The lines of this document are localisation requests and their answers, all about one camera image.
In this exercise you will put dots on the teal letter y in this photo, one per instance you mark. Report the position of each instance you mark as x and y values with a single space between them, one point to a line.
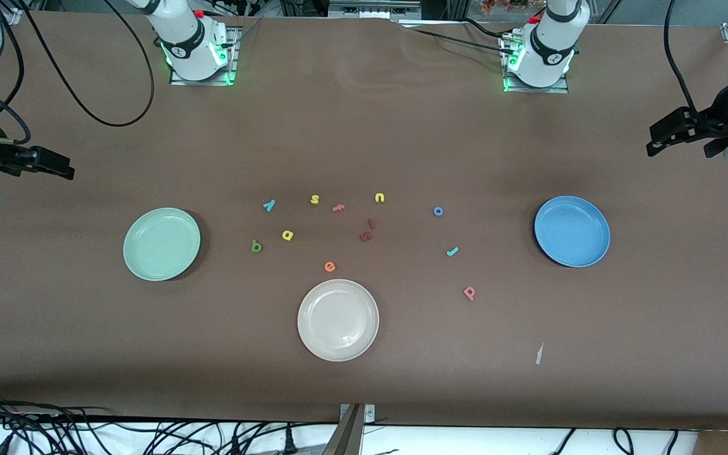
269 206

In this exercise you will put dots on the orange flower decoration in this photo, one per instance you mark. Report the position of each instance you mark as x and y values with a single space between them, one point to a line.
503 5

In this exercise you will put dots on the metal corner bracket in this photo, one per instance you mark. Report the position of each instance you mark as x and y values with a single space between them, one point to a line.
13 17

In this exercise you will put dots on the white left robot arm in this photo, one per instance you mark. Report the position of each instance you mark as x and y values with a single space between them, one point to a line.
550 44

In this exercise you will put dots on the metal table bracket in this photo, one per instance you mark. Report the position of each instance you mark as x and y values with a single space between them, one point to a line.
369 412

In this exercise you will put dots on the beige plate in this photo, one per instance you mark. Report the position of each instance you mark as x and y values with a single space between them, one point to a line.
337 320

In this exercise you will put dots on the small grey paper scrap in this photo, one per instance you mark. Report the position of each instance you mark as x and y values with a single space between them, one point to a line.
539 355

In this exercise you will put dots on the dark red letter k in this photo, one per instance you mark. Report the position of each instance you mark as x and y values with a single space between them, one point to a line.
366 237

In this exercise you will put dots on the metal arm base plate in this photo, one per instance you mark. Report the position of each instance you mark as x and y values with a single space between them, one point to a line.
534 90
203 82

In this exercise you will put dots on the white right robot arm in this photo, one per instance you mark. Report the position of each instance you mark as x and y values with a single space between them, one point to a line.
190 44

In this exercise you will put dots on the yellow letter a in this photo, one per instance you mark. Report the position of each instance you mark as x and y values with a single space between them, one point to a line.
291 237

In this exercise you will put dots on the brown table cover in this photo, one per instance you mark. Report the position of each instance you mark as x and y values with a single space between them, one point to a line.
364 126

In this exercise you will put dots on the green letter b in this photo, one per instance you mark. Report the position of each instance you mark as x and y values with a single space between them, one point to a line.
253 243

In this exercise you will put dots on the pink letter p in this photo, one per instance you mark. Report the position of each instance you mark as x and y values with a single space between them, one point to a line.
469 297

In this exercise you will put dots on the green plate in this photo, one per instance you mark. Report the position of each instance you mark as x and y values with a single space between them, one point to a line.
162 244

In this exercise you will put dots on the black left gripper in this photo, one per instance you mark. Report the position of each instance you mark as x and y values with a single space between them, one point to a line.
720 118

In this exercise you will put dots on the blue plate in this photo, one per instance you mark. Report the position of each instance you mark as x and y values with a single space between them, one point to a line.
571 231

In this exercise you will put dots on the grey box behind table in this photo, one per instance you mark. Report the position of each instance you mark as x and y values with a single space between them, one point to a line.
373 7

